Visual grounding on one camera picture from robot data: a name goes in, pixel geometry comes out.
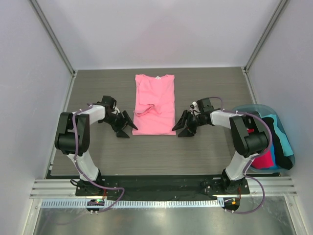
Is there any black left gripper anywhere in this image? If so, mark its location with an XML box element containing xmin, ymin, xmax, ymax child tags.
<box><xmin>102</xmin><ymin>111</ymin><xmax>137</xmax><ymax>138</ymax></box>

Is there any light pink t shirt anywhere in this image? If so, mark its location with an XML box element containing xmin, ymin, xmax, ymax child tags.
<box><xmin>132</xmin><ymin>74</ymin><xmax>176</xmax><ymax>136</ymax></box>

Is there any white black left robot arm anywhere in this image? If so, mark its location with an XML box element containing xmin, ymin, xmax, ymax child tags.
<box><xmin>54</xmin><ymin>95</ymin><xmax>138</xmax><ymax>196</ymax></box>

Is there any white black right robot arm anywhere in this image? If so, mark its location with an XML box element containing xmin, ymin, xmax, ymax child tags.
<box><xmin>172</xmin><ymin>97</ymin><xmax>272</xmax><ymax>194</ymax></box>

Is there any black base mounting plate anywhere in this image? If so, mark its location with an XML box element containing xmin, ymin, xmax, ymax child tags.
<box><xmin>70</xmin><ymin>175</ymin><xmax>250</xmax><ymax>201</ymax></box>

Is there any magenta t shirt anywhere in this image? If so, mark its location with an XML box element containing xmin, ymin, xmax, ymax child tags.
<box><xmin>251</xmin><ymin>150</ymin><xmax>272</xmax><ymax>170</ymax></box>

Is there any blue t shirt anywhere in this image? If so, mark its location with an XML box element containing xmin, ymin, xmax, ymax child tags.
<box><xmin>270</xmin><ymin>144</ymin><xmax>278</xmax><ymax>169</ymax></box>

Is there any turquoise t shirt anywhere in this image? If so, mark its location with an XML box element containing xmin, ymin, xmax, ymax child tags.
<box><xmin>261</xmin><ymin>114</ymin><xmax>293</xmax><ymax>157</ymax></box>

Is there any teal plastic laundry basket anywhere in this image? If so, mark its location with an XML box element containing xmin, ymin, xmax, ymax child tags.
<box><xmin>233</xmin><ymin>104</ymin><xmax>295</xmax><ymax>173</ymax></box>

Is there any black t shirt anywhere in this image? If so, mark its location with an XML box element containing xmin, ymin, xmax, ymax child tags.
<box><xmin>262</xmin><ymin>117</ymin><xmax>293</xmax><ymax>170</ymax></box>

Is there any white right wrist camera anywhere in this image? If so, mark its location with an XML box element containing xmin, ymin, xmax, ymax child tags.
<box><xmin>190</xmin><ymin>101</ymin><xmax>199</xmax><ymax>111</ymax></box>

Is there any slotted white cable duct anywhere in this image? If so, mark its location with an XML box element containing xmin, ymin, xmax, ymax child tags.
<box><xmin>41</xmin><ymin>198</ymin><xmax>224</xmax><ymax>209</ymax></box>

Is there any aluminium front frame rail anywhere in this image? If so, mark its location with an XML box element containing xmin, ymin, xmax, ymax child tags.
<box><xmin>30</xmin><ymin>175</ymin><xmax>297</xmax><ymax>201</ymax></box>

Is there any left aluminium corner post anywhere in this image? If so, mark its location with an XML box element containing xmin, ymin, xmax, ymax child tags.
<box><xmin>28</xmin><ymin>0</ymin><xmax>75</xmax><ymax>77</ymax></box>

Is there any aluminium corner post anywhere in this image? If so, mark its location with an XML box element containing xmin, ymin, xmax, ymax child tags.
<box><xmin>28</xmin><ymin>0</ymin><xmax>75</xmax><ymax>77</ymax></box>
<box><xmin>244</xmin><ymin>0</ymin><xmax>290</xmax><ymax>72</ymax></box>

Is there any right aluminium corner post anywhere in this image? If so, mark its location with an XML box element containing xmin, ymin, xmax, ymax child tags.
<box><xmin>244</xmin><ymin>0</ymin><xmax>290</xmax><ymax>72</ymax></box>

